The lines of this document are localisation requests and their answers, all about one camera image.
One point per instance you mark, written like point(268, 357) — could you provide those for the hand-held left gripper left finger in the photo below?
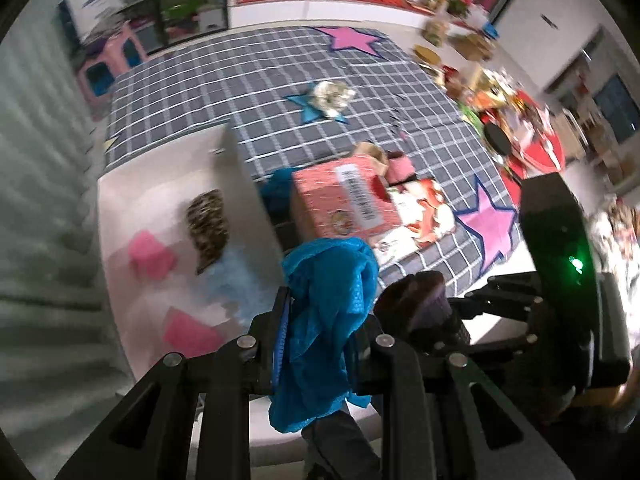
point(281, 330)

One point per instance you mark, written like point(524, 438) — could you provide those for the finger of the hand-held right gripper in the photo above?
point(500, 347)
point(505, 295)

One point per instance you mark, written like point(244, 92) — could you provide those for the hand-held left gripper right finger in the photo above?
point(395, 360)

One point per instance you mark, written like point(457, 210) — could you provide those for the blue mesh bath pouf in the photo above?
point(277, 187)
point(325, 320)

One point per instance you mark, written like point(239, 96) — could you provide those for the dark brown knit sock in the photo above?
point(415, 300)

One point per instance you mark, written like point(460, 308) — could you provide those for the light blue fluffy cloth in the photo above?
point(235, 280)

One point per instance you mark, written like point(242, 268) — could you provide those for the pink sponge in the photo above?
point(192, 332)
point(150, 255)

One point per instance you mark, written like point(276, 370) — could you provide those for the leopard print scrunchie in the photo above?
point(207, 230)

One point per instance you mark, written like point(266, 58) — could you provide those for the pink fuzzy sock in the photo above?
point(400, 167)

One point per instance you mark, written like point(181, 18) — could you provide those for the white storage box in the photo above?
point(155, 195)

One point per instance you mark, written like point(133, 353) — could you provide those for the beige cloth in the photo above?
point(372, 155)

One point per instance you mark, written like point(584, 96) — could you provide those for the cream polka dot scrunchie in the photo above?
point(320, 95)

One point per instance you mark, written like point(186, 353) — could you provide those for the white satin scrunchie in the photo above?
point(342, 97)

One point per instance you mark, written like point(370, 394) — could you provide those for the red round mat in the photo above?
point(542, 155)

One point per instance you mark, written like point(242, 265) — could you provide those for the person's left leg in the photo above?
point(340, 450)

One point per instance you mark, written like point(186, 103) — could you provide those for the floral printed box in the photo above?
point(425, 210)

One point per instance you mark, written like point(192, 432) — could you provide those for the black round disc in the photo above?
point(497, 137)

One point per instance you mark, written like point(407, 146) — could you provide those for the pink patterned cardboard box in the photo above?
point(340, 200)

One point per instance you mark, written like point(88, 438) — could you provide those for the pile of assorted packaged goods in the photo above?
point(480, 90)

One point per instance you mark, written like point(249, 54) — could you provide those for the brown cardboard box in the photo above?
point(472, 46)

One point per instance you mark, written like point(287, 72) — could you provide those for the round wooden tray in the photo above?
point(426, 53)

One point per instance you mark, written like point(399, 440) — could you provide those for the grey checked star blanket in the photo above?
point(250, 75)

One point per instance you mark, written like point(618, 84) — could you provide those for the pale green curtain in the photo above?
point(45, 210)

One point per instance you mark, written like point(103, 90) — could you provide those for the pink plastic stool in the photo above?
point(107, 65)

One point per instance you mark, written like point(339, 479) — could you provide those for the glass display cabinet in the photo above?
point(185, 0)

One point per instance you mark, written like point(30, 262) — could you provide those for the white shopping bag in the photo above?
point(92, 2)

